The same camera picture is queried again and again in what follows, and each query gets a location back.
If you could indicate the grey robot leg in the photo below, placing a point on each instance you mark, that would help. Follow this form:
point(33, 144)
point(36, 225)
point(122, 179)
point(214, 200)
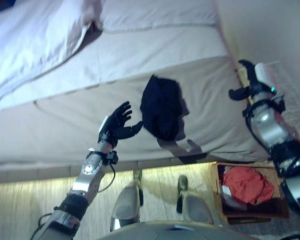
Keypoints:
point(125, 207)
point(195, 207)

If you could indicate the white garment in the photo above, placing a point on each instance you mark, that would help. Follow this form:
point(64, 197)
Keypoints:
point(227, 195)

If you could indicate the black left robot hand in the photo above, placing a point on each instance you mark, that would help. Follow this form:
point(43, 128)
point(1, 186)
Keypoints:
point(115, 125)

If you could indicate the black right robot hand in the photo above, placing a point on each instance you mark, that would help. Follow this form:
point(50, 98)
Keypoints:
point(262, 77)

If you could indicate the black garment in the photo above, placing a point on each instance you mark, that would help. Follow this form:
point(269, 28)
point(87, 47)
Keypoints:
point(162, 110)

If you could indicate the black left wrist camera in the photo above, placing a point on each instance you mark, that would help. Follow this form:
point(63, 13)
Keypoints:
point(113, 157)

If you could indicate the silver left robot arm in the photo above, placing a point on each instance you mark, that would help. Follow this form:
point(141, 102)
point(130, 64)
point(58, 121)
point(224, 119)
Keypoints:
point(90, 172)

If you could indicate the grey left robot leg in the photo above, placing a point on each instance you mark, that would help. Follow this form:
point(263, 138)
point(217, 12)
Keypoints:
point(125, 207)

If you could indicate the white duvet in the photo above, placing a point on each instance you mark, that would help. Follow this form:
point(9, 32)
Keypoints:
point(27, 45)

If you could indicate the bed with beige cover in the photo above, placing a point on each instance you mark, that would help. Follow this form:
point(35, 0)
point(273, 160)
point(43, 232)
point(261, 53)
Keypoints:
point(65, 130)

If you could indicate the grey robot torso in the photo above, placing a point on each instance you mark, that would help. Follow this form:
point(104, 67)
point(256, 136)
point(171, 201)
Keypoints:
point(152, 231)

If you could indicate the grey right robot leg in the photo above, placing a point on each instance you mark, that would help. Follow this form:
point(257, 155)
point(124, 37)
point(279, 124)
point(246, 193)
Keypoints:
point(195, 207)

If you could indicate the brown wicker basket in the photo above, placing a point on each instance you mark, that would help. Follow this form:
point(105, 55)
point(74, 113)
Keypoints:
point(255, 212)

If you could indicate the orange garment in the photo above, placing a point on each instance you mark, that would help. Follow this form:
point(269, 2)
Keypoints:
point(247, 185)

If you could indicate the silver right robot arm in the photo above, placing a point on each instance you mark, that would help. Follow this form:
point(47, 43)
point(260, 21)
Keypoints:
point(270, 127)

